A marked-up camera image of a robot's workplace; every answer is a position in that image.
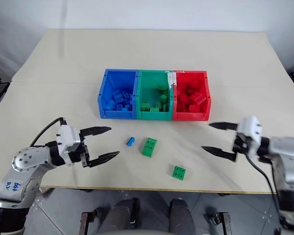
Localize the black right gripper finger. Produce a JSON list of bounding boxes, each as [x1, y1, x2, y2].
[[201, 145, 238, 163], [208, 121, 239, 131]]

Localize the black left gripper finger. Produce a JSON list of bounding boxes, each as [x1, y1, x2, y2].
[[84, 151, 120, 169], [79, 126, 112, 141]]

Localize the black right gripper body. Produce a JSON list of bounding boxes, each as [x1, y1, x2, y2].
[[232, 133, 251, 155]]

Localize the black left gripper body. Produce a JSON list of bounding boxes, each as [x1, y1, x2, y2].
[[69, 131, 91, 169]]

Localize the square green toy block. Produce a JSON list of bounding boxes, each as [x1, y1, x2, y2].
[[171, 165, 187, 181]]

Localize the long green toy block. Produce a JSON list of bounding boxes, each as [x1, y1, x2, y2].
[[140, 137, 158, 158]]

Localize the blue plastic bin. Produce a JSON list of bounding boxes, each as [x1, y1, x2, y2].
[[97, 68, 141, 120]]

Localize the dark rounded shape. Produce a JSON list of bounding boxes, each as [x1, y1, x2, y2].
[[169, 197, 195, 234], [105, 197, 141, 231]]

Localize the red plastic bin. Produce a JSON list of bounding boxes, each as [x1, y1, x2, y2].
[[171, 70, 210, 122]]

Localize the green plastic bin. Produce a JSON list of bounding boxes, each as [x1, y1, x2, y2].
[[135, 70, 175, 121]]

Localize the white tape strip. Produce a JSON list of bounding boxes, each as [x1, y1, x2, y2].
[[165, 70, 178, 90]]

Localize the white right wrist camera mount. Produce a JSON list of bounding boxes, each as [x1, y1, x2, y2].
[[236, 116, 264, 158]]

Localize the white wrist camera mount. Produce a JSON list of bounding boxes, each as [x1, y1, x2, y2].
[[236, 116, 264, 158], [56, 125, 85, 167]]

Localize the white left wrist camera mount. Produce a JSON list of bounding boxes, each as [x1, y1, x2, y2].
[[56, 125, 85, 167]]

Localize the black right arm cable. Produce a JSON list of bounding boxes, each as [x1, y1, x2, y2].
[[245, 153, 289, 231]]

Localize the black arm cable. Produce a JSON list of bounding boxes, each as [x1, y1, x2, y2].
[[29, 117, 68, 147], [245, 153, 289, 231]]

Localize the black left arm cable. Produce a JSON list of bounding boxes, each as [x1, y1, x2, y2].
[[29, 117, 68, 147]]

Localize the brown metal bracket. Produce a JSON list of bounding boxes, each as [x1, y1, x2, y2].
[[80, 207, 101, 235], [204, 211, 233, 235]]

